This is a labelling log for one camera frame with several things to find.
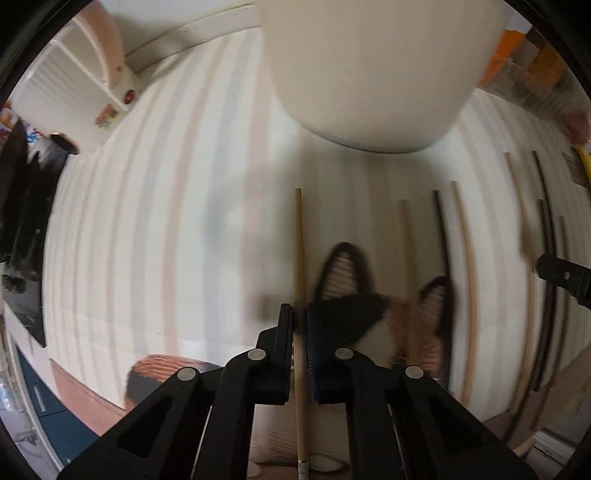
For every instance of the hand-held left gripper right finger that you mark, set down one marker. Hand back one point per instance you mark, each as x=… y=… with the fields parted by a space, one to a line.
x=315 y=364

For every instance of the yellow packet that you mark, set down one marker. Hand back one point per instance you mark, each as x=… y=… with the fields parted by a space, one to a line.
x=584 y=161

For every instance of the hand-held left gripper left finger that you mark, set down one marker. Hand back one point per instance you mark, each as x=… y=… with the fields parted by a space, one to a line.
x=290 y=355

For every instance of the blue cabinet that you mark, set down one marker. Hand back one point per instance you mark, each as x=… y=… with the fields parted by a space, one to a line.
x=55 y=415

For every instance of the striped tablecloth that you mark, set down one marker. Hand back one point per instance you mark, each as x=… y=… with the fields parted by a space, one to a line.
x=184 y=207

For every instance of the calico cat-shaped mat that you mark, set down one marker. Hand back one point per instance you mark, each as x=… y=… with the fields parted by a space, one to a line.
x=344 y=277

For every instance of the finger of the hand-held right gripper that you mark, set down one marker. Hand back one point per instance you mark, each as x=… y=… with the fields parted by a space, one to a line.
x=565 y=277

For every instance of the dark brown chopstick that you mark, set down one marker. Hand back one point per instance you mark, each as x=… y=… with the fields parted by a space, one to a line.
x=545 y=221
x=541 y=170
x=562 y=240
x=441 y=221

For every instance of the pile of colourful packets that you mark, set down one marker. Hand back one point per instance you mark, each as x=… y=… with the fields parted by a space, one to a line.
x=531 y=64

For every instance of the white shelf unit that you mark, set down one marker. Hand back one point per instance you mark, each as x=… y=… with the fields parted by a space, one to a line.
x=69 y=69

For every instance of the light wooden chopstick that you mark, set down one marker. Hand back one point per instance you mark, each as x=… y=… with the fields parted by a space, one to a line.
x=467 y=258
x=299 y=249

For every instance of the white ceramic utensil holder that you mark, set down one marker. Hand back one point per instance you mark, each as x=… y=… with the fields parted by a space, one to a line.
x=369 y=69

